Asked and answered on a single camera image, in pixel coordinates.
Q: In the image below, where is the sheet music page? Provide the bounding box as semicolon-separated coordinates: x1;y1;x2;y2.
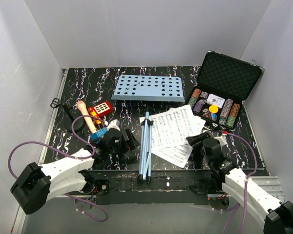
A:
149;105;206;150
151;143;192;168

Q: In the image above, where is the black microphone stand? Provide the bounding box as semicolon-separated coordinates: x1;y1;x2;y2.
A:
50;97;85;133

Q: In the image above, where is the pink toy microphone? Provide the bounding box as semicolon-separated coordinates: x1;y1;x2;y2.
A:
77;100;97;134

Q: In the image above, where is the blue music stand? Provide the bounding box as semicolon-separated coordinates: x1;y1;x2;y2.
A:
112;75;185;183

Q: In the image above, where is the black poker chip case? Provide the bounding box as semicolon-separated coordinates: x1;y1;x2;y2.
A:
186;51;264;131

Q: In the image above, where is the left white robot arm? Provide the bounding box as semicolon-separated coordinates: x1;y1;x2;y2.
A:
10;128;140;215

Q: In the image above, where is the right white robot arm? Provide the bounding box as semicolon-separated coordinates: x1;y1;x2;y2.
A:
186;131;293;234

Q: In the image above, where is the blue grey brick toy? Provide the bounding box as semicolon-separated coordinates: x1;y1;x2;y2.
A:
90;127;107;142

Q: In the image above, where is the purple chip row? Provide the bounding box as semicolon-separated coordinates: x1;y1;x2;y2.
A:
192;99;207;115

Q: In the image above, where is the yellow dealer button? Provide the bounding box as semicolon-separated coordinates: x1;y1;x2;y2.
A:
209;105;219;114

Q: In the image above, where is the green chip row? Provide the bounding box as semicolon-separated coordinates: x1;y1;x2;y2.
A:
188;97;198;109

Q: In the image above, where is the white card deck box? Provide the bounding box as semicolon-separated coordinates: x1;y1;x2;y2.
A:
207;94;226;109

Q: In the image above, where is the blue white chip row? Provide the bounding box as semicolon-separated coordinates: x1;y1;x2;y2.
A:
219;98;233;125

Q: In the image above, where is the red white chip row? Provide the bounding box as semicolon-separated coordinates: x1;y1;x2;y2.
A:
191;88;201;99

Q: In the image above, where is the brown chip row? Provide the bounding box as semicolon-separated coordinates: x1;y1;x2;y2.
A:
229;103;241;117

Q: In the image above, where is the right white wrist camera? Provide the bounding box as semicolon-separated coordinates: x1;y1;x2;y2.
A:
215;131;228;147

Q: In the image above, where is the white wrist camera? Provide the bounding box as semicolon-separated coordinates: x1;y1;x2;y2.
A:
105;119;120;132
215;131;228;147

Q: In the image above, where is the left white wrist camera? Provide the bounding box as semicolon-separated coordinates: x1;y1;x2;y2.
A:
105;119;120;132

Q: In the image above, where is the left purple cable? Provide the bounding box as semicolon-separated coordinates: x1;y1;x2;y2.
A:
7;115;108;223

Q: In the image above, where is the purple cable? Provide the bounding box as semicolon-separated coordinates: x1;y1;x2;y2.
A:
7;115;108;223
221;131;262;234

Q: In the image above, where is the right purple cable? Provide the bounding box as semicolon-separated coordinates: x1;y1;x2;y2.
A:
221;131;262;234

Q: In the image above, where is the left aluminium rail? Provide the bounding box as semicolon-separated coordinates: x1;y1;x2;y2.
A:
38;69;68;165

